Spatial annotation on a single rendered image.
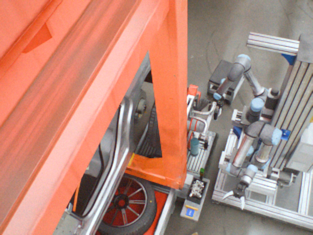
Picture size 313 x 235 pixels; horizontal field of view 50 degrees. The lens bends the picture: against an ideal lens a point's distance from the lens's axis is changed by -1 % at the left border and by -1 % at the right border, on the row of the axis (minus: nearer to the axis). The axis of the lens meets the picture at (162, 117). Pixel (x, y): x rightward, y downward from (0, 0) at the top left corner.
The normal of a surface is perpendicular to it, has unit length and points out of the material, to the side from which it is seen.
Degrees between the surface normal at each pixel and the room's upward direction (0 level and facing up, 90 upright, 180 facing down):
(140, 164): 0
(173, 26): 90
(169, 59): 90
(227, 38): 0
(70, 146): 0
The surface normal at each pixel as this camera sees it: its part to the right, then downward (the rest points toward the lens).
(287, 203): -0.06, -0.55
